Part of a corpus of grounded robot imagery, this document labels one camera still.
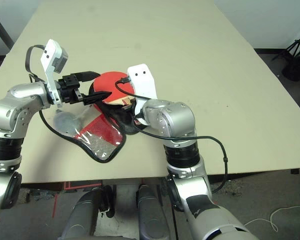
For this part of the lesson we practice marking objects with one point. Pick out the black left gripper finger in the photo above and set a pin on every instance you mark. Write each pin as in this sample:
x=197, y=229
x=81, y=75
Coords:
x=87, y=76
x=97, y=97

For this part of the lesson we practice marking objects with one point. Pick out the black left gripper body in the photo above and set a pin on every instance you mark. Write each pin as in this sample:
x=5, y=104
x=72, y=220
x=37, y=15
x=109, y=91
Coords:
x=68, y=90

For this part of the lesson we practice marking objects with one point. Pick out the red ping-pong paddle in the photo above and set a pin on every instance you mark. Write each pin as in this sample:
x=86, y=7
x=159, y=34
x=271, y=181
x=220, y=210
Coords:
x=107, y=83

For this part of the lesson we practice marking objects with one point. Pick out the red black paddle case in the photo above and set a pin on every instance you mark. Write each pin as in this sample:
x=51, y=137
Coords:
x=100, y=130

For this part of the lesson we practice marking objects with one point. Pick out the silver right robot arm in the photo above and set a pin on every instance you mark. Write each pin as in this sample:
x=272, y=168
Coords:
x=175, y=117

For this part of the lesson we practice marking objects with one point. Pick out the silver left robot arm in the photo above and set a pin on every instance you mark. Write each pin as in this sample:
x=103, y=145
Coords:
x=17, y=100

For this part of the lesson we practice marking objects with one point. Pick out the red floor tape outline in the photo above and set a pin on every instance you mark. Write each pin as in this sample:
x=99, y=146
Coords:
x=82, y=185

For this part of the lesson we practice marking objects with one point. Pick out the red floor tape strip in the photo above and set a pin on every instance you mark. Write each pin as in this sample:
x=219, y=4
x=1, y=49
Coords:
x=55, y=205

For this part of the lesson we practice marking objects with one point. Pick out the silver left robot leg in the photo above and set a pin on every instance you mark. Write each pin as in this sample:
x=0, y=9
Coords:
x=82, y=212

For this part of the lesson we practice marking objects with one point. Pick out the silver robot leg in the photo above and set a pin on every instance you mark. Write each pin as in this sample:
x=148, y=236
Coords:
x=150, y=215
x=82, y=212

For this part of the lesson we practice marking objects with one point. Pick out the silver right robot leg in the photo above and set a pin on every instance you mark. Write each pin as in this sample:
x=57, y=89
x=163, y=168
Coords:
x=150, y=215

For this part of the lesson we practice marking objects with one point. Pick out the black bag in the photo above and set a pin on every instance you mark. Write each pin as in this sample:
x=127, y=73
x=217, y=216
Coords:
x=292, y=68

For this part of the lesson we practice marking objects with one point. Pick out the black tripod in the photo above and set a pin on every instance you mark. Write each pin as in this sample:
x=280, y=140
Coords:
x=293, y=46

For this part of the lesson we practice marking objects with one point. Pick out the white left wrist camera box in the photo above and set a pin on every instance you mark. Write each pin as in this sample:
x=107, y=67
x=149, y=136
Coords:
x=51, y=65

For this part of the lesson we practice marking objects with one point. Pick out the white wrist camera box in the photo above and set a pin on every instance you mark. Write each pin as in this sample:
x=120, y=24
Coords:
x=51, y=65
x=142, y=82

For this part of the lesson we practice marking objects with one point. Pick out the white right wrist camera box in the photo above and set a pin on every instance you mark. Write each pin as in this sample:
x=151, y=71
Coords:
x=142, y=82

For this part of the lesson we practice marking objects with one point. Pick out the black metal frame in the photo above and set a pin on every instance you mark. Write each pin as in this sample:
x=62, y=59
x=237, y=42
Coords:
x=1, y=27

